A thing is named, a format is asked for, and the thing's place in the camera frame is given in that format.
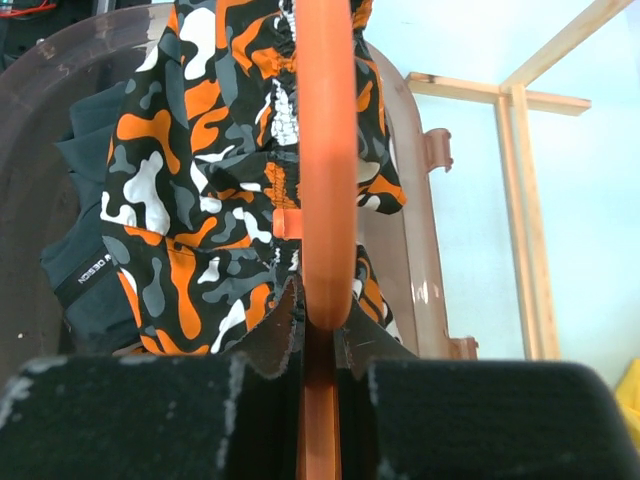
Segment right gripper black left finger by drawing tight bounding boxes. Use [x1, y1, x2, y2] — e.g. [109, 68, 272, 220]
[1, 281, 301, 479]

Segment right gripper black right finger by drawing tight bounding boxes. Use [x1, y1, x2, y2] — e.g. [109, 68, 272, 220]
[335, 305, 639, 479]

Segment orange hanger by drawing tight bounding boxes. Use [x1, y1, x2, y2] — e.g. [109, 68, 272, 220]
[273, 1, 358, 479]

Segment orange black camouflage shorts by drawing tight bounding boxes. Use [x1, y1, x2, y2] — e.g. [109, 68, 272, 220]
[99, 0, 409, 357]

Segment dark navy shorts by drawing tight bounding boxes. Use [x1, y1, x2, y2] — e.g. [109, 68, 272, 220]
[40, 82, 139, 354]

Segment yellow shorts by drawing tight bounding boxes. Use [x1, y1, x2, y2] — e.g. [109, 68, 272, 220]
[615, 358, 640, 450]

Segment translucent pink laundry basket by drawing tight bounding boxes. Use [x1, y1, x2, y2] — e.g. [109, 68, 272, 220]
[1, 3, 478, 377]

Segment wooden clothes rack frame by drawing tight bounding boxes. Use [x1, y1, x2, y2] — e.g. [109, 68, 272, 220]
[405, 0, 633, 361]

